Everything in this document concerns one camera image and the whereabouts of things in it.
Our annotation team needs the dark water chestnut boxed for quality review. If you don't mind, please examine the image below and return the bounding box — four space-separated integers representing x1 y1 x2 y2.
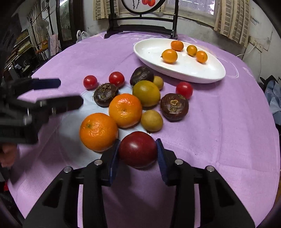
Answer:
130 66 154 86
93 83 119 107
160 93 189 122

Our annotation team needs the blue clothes pile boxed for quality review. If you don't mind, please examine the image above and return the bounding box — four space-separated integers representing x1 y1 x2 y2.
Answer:
265 80 281 125

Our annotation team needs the beige checked curtain right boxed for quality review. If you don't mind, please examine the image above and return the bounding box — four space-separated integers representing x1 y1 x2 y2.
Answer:
214 0 250 47

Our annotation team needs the red cherry tomato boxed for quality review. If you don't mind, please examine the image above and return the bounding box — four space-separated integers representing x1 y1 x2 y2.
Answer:
176 82 193 99
109 71 125 88
83 75 98 90

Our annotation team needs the purple tablecloth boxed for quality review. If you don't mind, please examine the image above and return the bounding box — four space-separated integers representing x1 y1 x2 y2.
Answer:
8 32 280 227

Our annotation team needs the large orange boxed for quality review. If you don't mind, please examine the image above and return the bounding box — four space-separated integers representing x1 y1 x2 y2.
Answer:
79 113 119 153
109 94 142 128

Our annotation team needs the black framed round screen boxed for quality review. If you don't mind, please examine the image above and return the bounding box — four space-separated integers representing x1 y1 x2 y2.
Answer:
104 0 179 40

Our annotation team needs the orange kumquat middle right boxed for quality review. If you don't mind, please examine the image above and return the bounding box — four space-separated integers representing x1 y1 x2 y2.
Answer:
187 45 197 57

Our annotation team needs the person's left hand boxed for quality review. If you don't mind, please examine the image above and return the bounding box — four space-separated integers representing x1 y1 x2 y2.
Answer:
0 143 18 168

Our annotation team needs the orange kumquat back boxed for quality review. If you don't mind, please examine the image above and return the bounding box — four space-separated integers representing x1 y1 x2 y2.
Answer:
171 40 184 52

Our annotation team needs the small tan longan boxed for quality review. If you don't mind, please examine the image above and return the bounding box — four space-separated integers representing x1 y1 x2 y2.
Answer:
153 76 164 90
140 110 163 132

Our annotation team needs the orange kumquat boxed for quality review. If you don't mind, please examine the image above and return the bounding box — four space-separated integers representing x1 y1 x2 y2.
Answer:
187 45 197 57
171 40 184 52
161 49 178 64
196 50 208 64

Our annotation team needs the orange kumquat front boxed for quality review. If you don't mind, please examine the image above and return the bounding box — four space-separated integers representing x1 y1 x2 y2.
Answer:
161 49 178 64

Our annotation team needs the pink hanging cloth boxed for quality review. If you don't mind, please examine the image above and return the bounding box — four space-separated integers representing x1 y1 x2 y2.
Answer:
49 34 61 56

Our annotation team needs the orange kumquat far right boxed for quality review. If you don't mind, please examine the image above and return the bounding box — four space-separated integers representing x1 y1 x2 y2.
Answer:
196 50 208 64

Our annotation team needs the white power cable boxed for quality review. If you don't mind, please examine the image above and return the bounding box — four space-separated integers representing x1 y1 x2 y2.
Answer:
236 45 257 58

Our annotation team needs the beige checked curtain left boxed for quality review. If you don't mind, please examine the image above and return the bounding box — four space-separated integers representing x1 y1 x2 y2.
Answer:
93 0 110 20

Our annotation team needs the white plastic bag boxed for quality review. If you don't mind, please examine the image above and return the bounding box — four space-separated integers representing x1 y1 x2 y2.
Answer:
76 30 90 43

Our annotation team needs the white oval plate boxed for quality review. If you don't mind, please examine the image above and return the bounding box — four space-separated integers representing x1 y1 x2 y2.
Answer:
133 38 226 84

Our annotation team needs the dark wooden cabinet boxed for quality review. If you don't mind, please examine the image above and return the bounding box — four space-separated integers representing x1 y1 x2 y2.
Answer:
56 0 84 50

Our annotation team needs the standing electric fan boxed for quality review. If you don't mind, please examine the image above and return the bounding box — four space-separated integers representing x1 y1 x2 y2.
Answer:
35 19 49 40

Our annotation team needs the beige checked curtain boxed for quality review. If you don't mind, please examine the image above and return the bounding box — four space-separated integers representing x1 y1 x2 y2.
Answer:
93 0 110 20
214 0 250 47

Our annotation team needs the yellow-green round fruit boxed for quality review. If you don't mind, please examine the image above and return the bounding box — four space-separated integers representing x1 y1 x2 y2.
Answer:
132 80 161 107

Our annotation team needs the dark red plum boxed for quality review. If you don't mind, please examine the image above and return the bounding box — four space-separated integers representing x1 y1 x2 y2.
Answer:
119 131 158 169

